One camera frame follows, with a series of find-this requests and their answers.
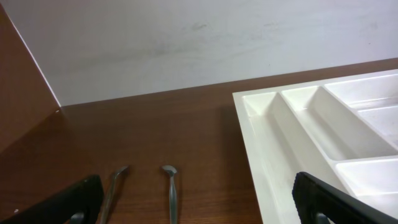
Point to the white plastic cutlery tray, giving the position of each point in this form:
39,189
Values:
341,130

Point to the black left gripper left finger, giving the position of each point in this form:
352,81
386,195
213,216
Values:
85,197

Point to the right small metal spoon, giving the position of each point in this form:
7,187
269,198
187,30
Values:
173,208

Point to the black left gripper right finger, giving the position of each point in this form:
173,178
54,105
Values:
319,202

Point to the small metal spoon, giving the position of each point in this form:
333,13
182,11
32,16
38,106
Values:
110,194
173,208

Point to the brown wooden side panel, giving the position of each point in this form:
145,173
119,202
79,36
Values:
26,98

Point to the left small metal spoon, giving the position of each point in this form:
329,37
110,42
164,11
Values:
110,194

